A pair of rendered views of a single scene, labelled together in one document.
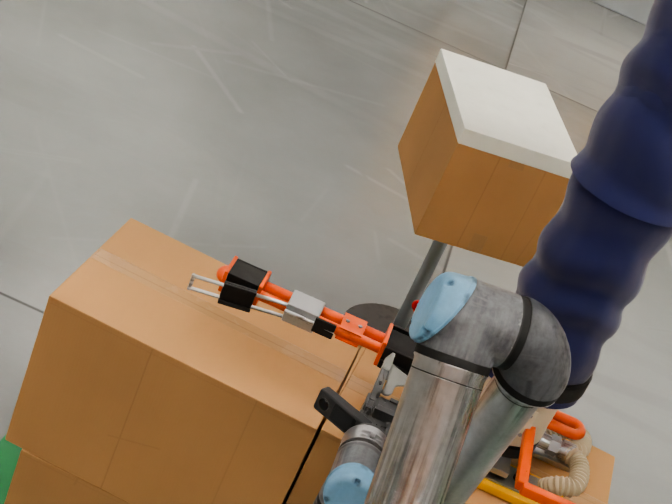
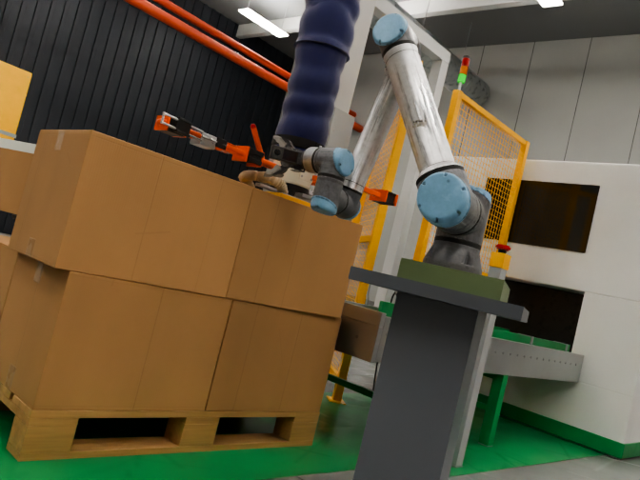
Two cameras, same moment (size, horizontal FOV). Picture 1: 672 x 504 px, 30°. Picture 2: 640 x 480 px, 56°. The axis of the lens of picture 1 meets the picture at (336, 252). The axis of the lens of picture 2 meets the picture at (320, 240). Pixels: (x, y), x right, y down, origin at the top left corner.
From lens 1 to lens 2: 222 cm
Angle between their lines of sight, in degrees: 57
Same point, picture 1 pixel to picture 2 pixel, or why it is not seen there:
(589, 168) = (319, 35)
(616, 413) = not seen: hidden behind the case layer
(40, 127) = not seen: outside the picture
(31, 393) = (77, 217)
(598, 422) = not seen: hidden behind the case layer
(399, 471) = (424, 89)
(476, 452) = (390, 116)
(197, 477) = (192, 245)
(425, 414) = (418, 65)
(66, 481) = (106, 285)
